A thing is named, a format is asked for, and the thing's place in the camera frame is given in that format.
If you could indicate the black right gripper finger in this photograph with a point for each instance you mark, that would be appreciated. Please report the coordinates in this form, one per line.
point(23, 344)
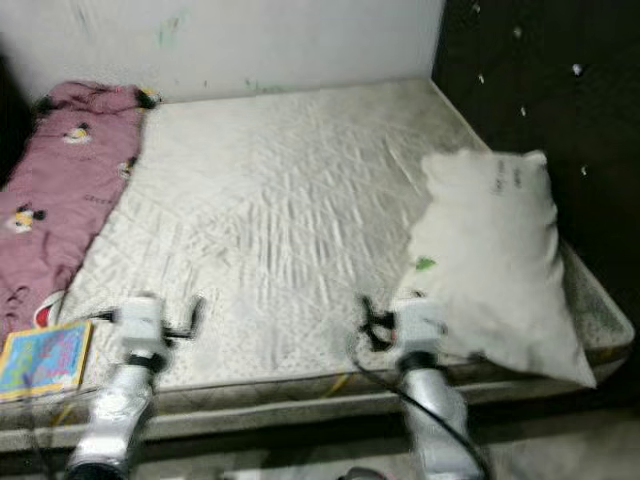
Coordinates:
point(368, 312)

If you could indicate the pink cartoon print blanket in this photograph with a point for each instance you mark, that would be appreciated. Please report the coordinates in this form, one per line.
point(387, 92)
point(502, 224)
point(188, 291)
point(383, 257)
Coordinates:
point(60, 180)

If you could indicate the black tufted headboard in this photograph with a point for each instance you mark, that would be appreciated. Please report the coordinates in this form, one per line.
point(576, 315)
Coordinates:
point(540, 80)

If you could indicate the white pillow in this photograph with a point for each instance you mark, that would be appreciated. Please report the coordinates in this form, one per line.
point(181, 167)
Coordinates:
point(490, 250)

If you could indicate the beige quilted mattress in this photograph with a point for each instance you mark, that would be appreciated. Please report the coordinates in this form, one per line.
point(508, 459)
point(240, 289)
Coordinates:
point(280, 200)

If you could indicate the colourful picture book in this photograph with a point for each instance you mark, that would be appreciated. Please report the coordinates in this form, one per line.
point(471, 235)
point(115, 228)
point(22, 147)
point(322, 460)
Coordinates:
point(45, 360)

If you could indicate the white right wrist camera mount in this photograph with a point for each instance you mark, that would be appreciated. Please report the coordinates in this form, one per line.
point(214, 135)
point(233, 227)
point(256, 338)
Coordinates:
point(422, 325)

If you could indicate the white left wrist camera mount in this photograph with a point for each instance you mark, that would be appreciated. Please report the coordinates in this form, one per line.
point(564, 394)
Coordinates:
point(143, 322)

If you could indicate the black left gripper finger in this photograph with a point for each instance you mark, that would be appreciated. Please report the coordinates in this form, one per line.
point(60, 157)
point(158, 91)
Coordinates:
point(195, 315)

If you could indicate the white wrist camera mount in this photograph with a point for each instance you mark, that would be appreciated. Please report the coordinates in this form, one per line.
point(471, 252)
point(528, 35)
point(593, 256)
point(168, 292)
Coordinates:
point(422, 325)
point(143, 322)

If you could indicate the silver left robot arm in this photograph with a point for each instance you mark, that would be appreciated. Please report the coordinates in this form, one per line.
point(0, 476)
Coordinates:
point(115, 420)

